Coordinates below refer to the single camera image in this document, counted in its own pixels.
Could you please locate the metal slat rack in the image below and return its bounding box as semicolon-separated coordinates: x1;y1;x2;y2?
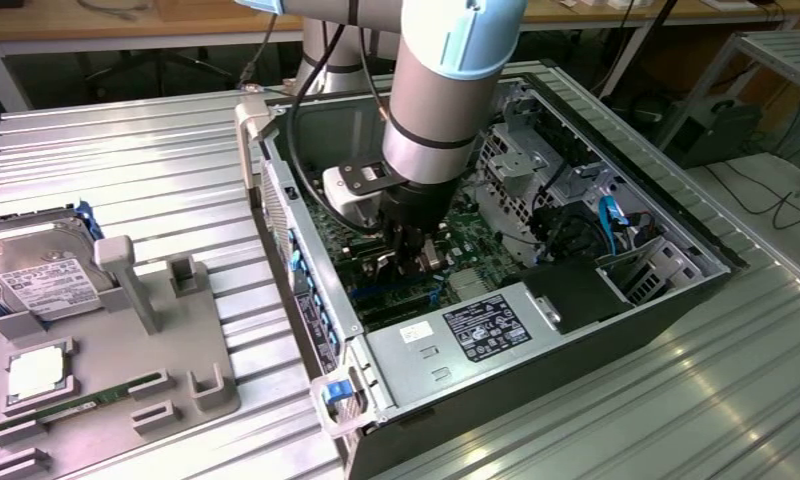
653;27;800;151

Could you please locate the silver drive cage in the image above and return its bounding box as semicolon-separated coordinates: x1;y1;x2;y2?
470;122;617;251

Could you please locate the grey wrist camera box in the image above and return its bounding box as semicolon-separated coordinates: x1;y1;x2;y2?
320;158;410;232

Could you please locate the silver CPU chip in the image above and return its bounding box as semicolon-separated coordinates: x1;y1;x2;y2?
5;346;69;400

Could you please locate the black wire bundle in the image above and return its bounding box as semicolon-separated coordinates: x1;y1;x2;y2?
530;203;609;262

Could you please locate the beige corner bracket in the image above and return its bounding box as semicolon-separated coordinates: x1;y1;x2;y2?
234;98;280;192

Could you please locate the grey hanging cable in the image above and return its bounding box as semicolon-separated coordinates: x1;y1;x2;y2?
238;12;283;94

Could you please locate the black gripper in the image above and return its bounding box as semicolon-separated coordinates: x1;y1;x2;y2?
375;180;463;239

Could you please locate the long wooden desk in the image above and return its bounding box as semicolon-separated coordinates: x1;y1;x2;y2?
0;0;800;112

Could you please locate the metal disk bay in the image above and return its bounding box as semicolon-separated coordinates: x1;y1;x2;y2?
595;236;717;307

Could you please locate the grey power supply unit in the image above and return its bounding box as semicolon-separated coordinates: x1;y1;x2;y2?
364;282;569;413

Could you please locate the blue disk caddy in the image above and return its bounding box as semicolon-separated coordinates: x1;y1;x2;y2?
0;199;108;261

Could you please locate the green motherboard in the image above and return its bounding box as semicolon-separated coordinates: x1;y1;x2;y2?
299;184;529;334

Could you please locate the black expansion slot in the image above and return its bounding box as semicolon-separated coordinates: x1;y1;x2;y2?
363;294;436;327

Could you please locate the open black PC case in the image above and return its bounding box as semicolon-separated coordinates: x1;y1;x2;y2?
247;72;753;480

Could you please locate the beige bracket with blue clip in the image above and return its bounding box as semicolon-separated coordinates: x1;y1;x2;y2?
310;369;371;440

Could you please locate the hard disk with white label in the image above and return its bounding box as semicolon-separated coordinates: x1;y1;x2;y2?
0;219;106;322

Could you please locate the black cable on white table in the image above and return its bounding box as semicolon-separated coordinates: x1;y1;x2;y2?
706;149;800;230

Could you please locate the green RAM stick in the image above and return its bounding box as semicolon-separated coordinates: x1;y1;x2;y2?
12;380;158;426

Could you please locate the black camera cable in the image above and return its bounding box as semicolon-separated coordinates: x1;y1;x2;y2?
286;0;383;234

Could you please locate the black box device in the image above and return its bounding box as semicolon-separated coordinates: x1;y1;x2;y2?
666;98;763;169

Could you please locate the silver chipset heatsink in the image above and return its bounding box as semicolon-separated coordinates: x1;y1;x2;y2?
448;266;494;297

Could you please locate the black graphics card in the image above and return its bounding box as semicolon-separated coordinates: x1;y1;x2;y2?
346;234;455;294

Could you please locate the black plastic shroud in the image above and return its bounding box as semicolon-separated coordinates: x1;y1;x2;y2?
523;259;635;337

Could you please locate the grey parts rack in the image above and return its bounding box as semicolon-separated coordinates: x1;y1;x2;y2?
0;237;243;480

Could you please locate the blue wire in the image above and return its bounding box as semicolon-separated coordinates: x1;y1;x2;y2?
598;195;627;257

